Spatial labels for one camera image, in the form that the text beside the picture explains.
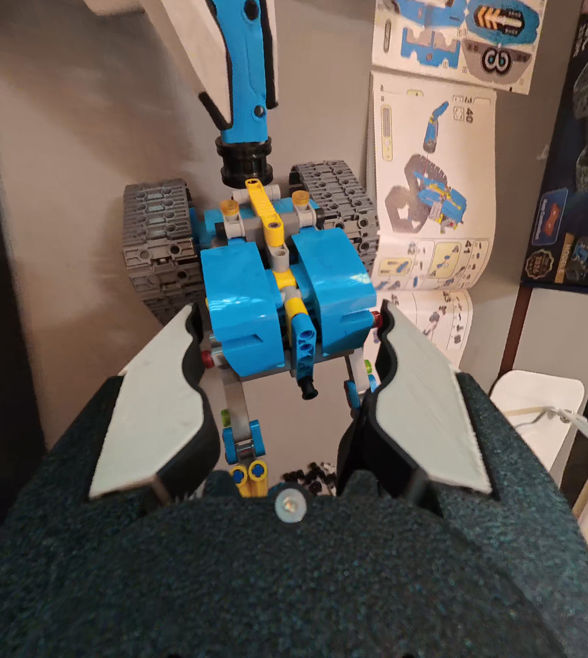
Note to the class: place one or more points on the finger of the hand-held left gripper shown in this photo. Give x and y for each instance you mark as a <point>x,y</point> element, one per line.
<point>270,51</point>
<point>196,46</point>

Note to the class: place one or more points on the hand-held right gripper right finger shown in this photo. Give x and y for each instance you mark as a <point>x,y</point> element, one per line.
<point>427,411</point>

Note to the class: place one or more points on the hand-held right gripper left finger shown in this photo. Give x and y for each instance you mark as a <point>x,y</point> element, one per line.
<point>155,411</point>

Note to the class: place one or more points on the blue motor block yellow pins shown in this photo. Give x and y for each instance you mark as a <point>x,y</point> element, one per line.
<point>245,77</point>

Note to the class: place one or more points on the black wheel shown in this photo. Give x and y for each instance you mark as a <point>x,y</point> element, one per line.
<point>245,159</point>

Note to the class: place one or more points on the pile of small building parts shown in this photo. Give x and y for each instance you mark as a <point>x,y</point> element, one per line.
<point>314,475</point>

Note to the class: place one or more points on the blue toy vehicle body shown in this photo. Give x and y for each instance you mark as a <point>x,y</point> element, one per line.
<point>242,293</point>

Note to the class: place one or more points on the instruction booklet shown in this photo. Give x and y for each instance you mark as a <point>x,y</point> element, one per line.
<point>427,154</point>

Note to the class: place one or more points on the white stand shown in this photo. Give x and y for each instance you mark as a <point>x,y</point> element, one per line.
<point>535,411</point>

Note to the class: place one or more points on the blue sticker sheet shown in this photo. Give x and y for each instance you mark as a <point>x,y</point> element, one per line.
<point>427,41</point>

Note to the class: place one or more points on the dark blue toy box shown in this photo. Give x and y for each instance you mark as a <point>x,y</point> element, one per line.
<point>582,154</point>

